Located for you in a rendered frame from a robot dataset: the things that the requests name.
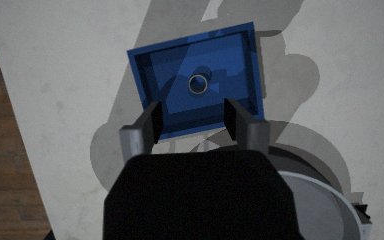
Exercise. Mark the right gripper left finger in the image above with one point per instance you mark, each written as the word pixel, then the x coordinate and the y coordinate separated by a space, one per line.
pixel 137 138

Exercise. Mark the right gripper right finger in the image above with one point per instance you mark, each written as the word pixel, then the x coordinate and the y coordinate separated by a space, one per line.
pixel 250 135

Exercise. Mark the steel bushing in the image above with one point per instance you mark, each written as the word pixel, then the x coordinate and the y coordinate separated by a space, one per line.
pixel 189 84

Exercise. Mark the blue crate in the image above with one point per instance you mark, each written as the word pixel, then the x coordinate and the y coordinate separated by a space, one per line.
pixel 219 53

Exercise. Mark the grey turntable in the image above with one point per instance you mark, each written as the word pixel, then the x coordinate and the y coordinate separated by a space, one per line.
pixel 315 203

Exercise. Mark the white table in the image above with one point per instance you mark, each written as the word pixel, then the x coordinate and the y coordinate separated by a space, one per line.
pixel 62 100

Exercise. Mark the grey control box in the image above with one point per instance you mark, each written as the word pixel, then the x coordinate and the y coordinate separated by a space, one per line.
pixel 364 216

